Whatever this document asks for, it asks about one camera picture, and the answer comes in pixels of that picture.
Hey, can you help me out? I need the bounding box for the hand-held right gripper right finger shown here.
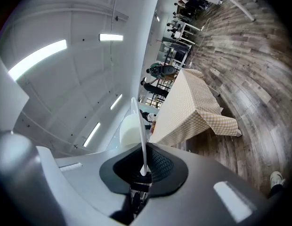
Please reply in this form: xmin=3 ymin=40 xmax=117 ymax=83
xmin=130 ymin=142 xmax=276 ymax=226

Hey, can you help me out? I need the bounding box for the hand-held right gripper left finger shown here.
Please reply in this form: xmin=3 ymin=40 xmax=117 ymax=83
xmin=36 ymin=143 xmax=153 ymax=226

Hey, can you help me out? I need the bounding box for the white round plate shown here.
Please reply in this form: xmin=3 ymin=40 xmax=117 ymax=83
xmin=130 ymin=97 xmax=153 ymax=177

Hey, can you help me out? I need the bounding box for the checkered beige tablecloth table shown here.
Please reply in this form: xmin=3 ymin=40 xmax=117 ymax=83
xmin=148 ymin=68 xmax=243 ymax=147

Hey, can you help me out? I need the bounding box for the person's white shoe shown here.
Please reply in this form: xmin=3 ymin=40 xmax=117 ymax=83
xmin=269 ymin=170 xmax=286 ymax=190

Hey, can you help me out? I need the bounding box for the glass partition panel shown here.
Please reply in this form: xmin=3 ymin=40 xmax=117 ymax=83
xmin=138 ymin=102 xmax=160 ymax=117

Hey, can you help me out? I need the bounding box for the black metal rack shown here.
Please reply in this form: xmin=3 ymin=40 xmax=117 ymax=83
xmin=146 ymin=79 xmax=175 ymax=108

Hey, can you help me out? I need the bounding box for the grey swivel chair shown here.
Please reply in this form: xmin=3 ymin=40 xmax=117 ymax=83
xmin=157 ymin=65 xmax=177 ymax=76

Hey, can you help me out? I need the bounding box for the white table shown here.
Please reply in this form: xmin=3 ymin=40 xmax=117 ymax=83
xmin=207 ymin=0 xmax=258 ymax=22
xmin=174 ymin=21 xmax=201 ymax=44

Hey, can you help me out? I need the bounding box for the dark metal frame shelf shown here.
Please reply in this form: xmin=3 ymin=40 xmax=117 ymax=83
xmin=160 ymin=42 xmax=192 ymax=67

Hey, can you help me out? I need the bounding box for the thin pale floor cable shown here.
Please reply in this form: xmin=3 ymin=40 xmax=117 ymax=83
xmin=188 ymin=17 xmax=211 ymax=67

